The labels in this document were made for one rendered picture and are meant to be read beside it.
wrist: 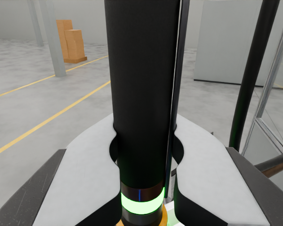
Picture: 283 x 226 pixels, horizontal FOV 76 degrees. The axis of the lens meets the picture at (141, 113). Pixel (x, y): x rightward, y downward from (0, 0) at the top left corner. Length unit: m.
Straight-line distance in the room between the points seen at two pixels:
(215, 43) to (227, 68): 0.76
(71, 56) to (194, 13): 7.39
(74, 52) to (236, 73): 5.98
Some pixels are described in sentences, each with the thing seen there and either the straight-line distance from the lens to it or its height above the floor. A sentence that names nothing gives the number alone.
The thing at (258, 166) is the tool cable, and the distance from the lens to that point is 0.26.
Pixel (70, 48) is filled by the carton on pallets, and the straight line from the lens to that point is 8.32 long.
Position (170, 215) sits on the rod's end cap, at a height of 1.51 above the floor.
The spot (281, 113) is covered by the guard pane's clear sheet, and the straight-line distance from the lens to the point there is 1.42.
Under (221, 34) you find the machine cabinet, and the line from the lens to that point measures 5.51.
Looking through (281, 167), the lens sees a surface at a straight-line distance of 0.31.
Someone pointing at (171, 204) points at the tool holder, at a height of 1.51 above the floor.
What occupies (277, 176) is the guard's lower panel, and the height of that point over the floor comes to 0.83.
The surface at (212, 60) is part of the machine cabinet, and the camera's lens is 5.59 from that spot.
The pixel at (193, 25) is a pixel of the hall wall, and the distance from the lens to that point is 12.18.
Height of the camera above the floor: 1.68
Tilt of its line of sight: 28 degrees down
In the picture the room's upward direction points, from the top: straight up
